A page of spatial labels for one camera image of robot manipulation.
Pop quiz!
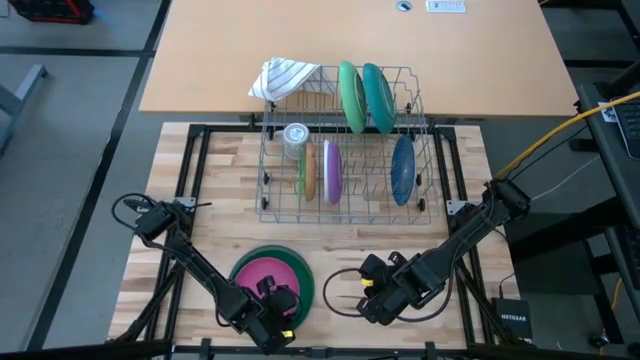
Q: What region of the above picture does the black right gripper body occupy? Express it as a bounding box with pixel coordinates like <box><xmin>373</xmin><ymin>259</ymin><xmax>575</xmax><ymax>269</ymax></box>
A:
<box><xmin>369</xmin><ymin>251</ymin><xmax>441</xmax><ymax>326</ymax></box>

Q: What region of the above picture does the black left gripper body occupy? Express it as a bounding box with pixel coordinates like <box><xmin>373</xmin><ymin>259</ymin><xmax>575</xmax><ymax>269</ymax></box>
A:
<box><xmin>244</xmin><ymin>289</ymin><xmax>302</xmax><ymax>356</ymax></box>

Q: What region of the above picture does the pink plate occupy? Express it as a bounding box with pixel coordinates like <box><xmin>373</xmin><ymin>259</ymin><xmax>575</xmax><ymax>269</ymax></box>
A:
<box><xmin>233</xmin><ymin>257</ymin><xmax>302</xmax><ymax>319</ymax></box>

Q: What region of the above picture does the dark green plate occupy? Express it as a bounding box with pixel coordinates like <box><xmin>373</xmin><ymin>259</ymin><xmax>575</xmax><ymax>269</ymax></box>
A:
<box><xmin>228</xmin><ymin>244</ymin><xmax>316</xmax><ymax>331</ymax></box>

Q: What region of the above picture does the blue patterned plate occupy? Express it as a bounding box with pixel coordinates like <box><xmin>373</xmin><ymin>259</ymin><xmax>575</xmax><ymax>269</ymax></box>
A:
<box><xmin>389</xmin><ymin>134</ymin><xmax>417</xmax><ymax>208</ymax></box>

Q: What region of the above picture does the purple plate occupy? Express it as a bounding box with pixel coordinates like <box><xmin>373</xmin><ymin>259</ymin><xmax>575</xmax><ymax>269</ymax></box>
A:
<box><xmin>324</xmin><ymin>140</ymin><xmax>345</xmax><ymax>206</ymax></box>

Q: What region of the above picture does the white plate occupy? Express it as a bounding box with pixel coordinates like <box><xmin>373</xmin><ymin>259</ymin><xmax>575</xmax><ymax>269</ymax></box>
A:
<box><xmin>322</xmin><ymin>139</ymin><xmax>332</xmax><ymax>204</ymax></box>

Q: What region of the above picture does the orange divided plate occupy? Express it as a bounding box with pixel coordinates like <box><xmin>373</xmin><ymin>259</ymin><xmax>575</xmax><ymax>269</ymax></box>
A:
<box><xmin>303</xmin><ymin>142</ymin><xmax>318</xmax><ymax>203</ymax></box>

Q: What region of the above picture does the teal plate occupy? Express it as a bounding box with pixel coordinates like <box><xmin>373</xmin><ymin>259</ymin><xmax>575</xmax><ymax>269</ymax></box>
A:
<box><xmin>362</xmin><ymin>62</ymin><xmax>398</xmax><ymax>136</ymax></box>

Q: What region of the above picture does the light green plate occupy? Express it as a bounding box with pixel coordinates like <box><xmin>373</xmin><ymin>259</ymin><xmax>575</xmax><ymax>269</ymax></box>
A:
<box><xmin>338</xmin><ymin>60</ymin><xmax>369</xmax><ymax>135</ymax></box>

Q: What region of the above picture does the clear glass cup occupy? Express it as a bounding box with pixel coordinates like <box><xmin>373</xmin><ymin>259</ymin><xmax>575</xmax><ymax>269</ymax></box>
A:
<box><xmin>283</xmin><ymin>122</ymin><xmax>311</xmax><ymax>160</ymax></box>

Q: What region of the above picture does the white striped dish towel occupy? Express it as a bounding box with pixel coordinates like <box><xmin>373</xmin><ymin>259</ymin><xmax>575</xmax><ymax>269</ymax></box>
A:
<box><xmin>248</xmin><ymin>56</ymin><xmax>336</xmax><ymax>103</ymax></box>

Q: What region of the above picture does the beige wooden table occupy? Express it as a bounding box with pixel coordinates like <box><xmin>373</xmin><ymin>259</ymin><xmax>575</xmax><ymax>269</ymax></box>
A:
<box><xmin>138</xmin><ymin>0</ymin><xmax>580</xmax><ymax>119</ymax></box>

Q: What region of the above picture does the dark grey desk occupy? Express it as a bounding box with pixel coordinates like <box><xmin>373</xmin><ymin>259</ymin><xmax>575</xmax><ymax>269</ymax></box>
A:
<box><xmin>574</xmin><ymin>82</ymin><xmax>640</xmax><ymax>301</ymax></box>

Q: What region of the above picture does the white power strip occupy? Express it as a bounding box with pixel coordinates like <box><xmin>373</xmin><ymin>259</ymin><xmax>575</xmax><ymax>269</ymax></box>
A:
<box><xmin>425</xmin><ymin>0</ymin><xmax>467</xmax><ymax>14</ymax></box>

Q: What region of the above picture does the white printed sticker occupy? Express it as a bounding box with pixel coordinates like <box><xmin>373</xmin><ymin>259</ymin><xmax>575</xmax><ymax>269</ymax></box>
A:
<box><xmin>597</xmin><ymin>101</ymin><xmax>622</xmax><ymax>124</ymax></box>

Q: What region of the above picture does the black keyboard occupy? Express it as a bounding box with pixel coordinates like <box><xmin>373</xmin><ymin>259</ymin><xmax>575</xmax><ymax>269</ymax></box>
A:
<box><xmin>613</xmin><ymin>98</ymin><xmax>640</xmax><ymax>160</ymax></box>

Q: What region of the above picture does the grey metal desk leg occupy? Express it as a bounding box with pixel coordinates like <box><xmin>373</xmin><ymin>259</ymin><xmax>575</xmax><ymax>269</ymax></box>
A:
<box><xmin>0</xmin><ymin>63</ymin><xmax>50</xmax><ymax>151</ymax></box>

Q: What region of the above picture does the red and black toolbox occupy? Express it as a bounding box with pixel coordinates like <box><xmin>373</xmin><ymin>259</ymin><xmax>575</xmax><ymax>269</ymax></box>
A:
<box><xmin>7</xmin><ymin>0</ymin><xmax>95</xmax><ymax>25</ymax></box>

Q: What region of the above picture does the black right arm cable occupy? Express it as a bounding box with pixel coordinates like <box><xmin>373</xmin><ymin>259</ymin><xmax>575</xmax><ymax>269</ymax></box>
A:
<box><xmin>322</xmin><ymin>267</ymin><xmax>454</xmax><ymax>322</ymax></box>

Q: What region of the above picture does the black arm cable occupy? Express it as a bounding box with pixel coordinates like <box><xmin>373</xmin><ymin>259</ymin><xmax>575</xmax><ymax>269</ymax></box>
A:
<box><xmin>110</xmin><ymin>192</ymin><xmax>152</xmax><ymax>234</ymax></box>
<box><xmin>322</xmin><ymin>267</ymin><xmax>454</xmax><ymax>322</ymax></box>

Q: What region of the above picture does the grey wire dish rack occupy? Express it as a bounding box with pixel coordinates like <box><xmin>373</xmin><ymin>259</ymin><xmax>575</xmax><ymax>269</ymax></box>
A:
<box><xmin>255</xmin><ymin>64</ymin><xmax>436</xmax><ymax>226</ymax></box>

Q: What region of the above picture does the black Netgear network switch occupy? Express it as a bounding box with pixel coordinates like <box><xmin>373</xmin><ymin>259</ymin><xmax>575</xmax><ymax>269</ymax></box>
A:
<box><xmin>490</xmin><ymin>297</ymin><xmax>534</xmax><ymax>342</ymax></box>

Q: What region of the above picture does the black metal table frame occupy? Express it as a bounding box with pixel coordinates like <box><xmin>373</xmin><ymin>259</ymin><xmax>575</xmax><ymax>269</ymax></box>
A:
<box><xmin>106</xmin><ymin>122</ymin><xmax>534</xmax><ymax>360</ymax></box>

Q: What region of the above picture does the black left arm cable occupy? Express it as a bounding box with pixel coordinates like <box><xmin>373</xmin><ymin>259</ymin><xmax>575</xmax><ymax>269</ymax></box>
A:
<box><xmin>110</xmin><ymin>192</ymin><xmax>152</xmax><ymax>234</ymax></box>

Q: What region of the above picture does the thin white cable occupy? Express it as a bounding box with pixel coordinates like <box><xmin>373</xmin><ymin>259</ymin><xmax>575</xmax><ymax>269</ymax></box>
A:
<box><xmin>530</xmin><ymin>155</ymin><xmax>601</xmax><ymax>201</ymax></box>

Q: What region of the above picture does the thick yellow cable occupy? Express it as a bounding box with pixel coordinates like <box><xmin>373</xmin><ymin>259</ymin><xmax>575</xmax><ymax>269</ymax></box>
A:
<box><xmin>494</xmin><ymin>91</ymin><xmax>640</xmax><ymax>179</ymax></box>

